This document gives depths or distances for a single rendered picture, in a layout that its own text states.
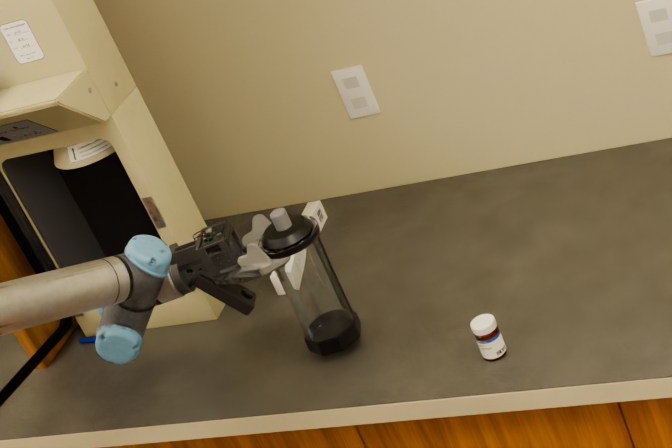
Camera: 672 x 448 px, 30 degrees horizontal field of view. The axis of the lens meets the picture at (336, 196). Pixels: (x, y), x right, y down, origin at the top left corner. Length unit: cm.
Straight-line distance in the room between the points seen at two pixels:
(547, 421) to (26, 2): 112
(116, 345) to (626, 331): 82
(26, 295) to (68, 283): 7
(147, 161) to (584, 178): 83
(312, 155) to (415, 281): 51
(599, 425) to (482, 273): 39
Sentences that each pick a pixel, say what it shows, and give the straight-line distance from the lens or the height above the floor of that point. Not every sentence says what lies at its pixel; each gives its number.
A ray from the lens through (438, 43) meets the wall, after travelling 249.
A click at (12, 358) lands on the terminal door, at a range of 251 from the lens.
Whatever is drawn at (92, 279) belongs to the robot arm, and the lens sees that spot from 196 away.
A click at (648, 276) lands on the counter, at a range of 212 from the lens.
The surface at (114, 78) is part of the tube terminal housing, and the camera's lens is 232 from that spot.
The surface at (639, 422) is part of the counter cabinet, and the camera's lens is 202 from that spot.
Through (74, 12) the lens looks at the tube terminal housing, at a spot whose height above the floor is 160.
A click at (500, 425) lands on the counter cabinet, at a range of 207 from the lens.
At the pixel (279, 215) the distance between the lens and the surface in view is 208.
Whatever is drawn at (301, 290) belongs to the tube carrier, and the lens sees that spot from 211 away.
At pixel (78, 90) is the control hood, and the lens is 222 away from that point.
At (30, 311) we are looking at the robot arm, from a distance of 190.
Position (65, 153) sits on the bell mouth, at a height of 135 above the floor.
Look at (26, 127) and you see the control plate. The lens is 230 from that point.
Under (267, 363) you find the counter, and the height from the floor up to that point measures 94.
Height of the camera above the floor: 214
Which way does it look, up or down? 26 degrees down
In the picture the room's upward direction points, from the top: 24 degrees counter-clockwise
